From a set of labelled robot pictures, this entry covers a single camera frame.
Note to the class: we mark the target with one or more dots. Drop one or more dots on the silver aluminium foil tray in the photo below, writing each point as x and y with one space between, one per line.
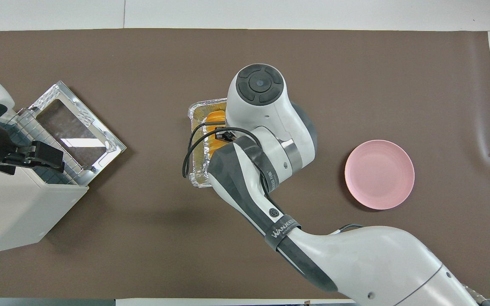
196 110

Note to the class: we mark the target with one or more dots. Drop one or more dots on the yellow twisted bread loaf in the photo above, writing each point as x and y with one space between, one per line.
215 117

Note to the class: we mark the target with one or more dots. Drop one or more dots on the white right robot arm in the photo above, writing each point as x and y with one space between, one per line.
270 110

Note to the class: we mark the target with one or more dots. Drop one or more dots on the cream toaster oven body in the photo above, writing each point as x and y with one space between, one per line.
15 212

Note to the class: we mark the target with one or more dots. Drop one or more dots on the glass oven door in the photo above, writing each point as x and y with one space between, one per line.
100 136

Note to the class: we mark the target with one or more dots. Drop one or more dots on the brown table mat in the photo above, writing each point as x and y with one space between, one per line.
143 238

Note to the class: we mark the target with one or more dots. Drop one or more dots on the pink round plate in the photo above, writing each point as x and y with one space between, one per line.
377 178

